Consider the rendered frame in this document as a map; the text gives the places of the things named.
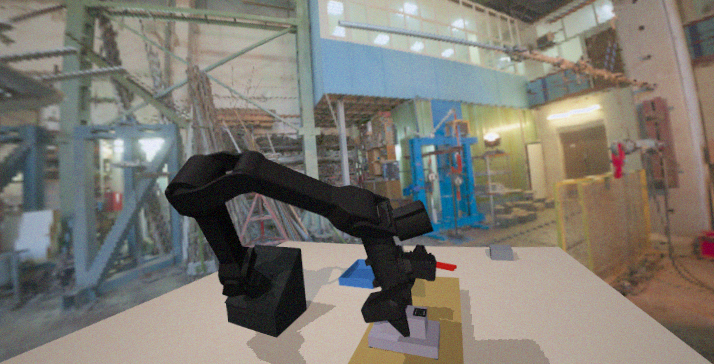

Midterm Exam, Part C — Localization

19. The tan panel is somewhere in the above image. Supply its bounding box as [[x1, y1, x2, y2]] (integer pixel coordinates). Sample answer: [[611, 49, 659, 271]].
[[348, 277, 464, 364]]

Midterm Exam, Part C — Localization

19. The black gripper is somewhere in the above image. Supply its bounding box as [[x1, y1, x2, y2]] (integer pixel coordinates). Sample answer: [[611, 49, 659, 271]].
[[361, 242, 415, 337]]

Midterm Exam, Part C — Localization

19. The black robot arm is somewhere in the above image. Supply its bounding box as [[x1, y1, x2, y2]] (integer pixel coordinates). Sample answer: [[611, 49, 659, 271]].
[[165, 150, 437, 301]]

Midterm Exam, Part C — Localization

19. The blue rectangular tray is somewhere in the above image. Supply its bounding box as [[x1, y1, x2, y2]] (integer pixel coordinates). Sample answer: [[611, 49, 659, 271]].
[[338, 259, 375, 289]]

